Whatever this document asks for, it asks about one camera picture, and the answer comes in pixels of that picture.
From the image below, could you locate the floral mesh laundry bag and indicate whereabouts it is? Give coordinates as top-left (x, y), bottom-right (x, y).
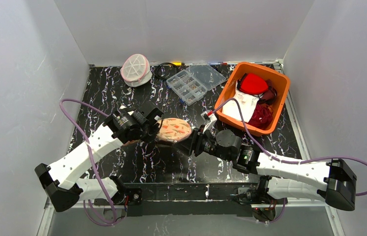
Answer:
top-left (157, 118), bottom-right (192, 143)

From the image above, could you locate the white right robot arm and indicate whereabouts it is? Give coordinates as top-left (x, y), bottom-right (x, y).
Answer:
top-left (174, 129), bottom-right (357, 211)

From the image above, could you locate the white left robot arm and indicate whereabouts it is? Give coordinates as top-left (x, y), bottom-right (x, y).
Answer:
top-left (35, 102), bottom-right (164, 212)

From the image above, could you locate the white round mesh laundry bag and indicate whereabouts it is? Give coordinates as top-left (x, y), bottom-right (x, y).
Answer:
top-left (120, 54), bottom-right (152, 88)

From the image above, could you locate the red bra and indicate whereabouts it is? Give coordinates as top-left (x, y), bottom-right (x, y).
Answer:
top-left (237, 73), bottom-right (269, 95)

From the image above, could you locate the dark red lace garment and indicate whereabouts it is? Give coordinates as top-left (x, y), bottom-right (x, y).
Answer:
top-left (248, 104), bottom-right (273, 129)

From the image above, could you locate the white cloth garment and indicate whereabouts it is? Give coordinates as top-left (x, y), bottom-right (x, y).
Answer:
top-left (222, 83), bottom-right (263, 123)

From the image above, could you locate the clear plastic screw organizer box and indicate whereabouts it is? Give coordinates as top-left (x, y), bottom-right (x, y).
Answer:
top-left (166, 63), bottom-right (227, 106)

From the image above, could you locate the orange plastic bin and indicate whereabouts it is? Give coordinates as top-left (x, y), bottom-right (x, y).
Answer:
top-left (214, 62), bottom-right (290, 136)

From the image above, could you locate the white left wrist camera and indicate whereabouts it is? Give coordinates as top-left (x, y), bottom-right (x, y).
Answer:
top-left (118, 105), bottom-right (136, 116)

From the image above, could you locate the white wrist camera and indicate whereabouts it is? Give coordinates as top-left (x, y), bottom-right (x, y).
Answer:
top-left (201, 110), bottom-right (217, 133)
top-left (118, 105), bottom-right (136, 116)

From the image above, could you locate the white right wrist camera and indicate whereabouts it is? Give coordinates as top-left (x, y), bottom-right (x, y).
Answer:
top-left (201, 110), bottom-right (217, 133)

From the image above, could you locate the black coiled cable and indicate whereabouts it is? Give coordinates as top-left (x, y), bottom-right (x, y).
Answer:
top-left (154, 62), bottom-right (181, 82)

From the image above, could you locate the aluminium table frame rail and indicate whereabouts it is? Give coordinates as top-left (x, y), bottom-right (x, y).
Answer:
top-left (274, 59), bottom-right (347, 236)

